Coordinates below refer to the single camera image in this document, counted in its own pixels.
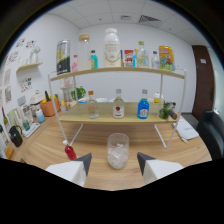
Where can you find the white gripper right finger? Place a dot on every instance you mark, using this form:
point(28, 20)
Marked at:
point(156, 168)

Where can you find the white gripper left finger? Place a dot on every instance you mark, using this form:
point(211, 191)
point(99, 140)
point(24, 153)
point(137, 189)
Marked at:
point(74, 170)

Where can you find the small red liquid bottle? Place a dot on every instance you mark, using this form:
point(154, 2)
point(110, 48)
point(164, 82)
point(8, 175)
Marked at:
point(70, 152)

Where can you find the orange-cap clear small bottle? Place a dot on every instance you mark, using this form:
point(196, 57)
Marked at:
point(93, 108)

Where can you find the green-cap clear small bottle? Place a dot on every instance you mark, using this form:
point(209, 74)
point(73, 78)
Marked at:
point(143, 58)

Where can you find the clear glass with ice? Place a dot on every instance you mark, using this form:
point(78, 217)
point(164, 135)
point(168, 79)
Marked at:
point(118, 153)

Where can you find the white fabric pouch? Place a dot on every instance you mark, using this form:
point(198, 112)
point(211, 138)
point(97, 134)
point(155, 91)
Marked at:
point(186, 130)

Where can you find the lime jar with cork lid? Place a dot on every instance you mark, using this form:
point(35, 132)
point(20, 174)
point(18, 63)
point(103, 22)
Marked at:
point(165, 111)

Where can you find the white tray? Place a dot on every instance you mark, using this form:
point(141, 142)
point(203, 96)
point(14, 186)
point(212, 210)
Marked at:
point(30, 130)

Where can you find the blue liquid bottle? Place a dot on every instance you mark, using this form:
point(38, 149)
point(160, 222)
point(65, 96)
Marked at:
point(143, 109)

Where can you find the pale blue plastic bottle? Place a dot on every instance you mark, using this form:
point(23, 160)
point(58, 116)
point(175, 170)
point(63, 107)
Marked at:
point(40, 116)

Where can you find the two-tier wooden shelf rack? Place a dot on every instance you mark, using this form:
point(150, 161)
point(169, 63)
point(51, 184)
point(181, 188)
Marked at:
point(106, 115)

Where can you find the black sofa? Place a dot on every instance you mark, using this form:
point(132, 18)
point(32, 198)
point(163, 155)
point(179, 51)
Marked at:
point(211, 133)

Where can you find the orange pot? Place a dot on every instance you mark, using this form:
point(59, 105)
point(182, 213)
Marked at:
point(49, 108)

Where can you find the clear bottle red label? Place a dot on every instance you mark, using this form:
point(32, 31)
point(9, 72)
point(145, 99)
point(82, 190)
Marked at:
point(118, 109)

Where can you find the white yellow tub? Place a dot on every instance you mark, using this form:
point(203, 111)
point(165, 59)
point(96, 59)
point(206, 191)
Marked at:
point(158, 97)

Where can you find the blue-rim bowl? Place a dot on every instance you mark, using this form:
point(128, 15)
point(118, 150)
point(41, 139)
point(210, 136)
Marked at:
point(82, 100)

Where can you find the white bowl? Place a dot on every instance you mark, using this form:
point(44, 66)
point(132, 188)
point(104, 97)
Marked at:
point(101, 100)

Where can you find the green potted plant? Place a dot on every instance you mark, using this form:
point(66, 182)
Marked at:
point(79, 93)

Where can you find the brown door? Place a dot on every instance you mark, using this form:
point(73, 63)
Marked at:
point(202, 83)

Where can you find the small pink bottle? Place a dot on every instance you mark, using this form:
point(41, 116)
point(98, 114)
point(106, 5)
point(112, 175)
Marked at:
point(75, 65)

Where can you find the clear bottle blue cap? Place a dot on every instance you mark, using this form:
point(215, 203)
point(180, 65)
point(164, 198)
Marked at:
point(155, 61)

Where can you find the small light blue bottle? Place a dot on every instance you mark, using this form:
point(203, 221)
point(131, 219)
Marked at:
point(135, 60)

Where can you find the small teal bottle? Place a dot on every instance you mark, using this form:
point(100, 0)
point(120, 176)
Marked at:
point(94, 61)

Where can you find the small red package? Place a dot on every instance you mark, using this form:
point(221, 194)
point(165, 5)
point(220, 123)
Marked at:
point(128, 59)

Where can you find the black yellow snack bag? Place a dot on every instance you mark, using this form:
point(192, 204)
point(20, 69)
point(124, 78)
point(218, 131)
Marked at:
point(63, 58)

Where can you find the tall glass jar cork lid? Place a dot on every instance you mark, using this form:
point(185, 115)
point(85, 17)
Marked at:
point(84, 53)

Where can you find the large white bottle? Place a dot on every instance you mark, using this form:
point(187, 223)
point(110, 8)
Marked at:
point(112, 48)

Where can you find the wooden wall shelf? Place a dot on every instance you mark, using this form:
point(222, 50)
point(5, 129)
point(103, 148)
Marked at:
point(29, 66)

